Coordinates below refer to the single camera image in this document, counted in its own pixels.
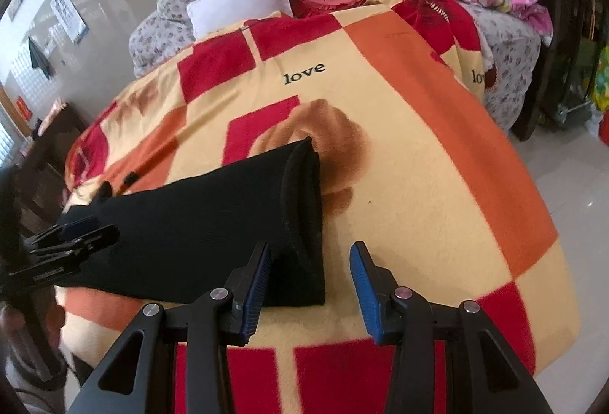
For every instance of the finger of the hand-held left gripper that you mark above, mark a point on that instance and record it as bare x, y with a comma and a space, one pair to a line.
81, 245
76, 227

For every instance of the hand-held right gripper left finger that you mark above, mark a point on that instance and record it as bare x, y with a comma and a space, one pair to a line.
257, 290

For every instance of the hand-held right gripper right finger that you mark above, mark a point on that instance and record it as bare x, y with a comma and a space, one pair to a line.
366, 290

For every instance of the black pants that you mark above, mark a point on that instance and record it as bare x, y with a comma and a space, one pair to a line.
200, 223

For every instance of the person's left hand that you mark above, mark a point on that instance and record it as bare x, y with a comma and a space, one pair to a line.
56, 326

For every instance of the dark wooden furniture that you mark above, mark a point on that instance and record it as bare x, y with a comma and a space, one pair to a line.
52, 147

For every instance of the person's grey clothing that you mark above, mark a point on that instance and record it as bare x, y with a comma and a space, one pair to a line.
28, 395

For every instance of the red orange checkered printed blanket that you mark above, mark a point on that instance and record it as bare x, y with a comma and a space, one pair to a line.
428, 185

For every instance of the dark hanging cloth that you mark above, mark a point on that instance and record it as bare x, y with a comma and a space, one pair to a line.
39, 57

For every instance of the white pillow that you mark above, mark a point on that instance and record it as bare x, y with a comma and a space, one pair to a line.
238, 0

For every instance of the red box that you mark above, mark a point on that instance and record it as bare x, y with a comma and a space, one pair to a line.
604, 123

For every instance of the yellow green bag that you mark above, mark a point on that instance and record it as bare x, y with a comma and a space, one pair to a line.
600, 80

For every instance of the wall poster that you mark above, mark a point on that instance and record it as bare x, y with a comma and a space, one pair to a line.
69, 14

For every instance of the dark wooden bed frame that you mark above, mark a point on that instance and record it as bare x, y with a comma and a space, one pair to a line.
561, 61

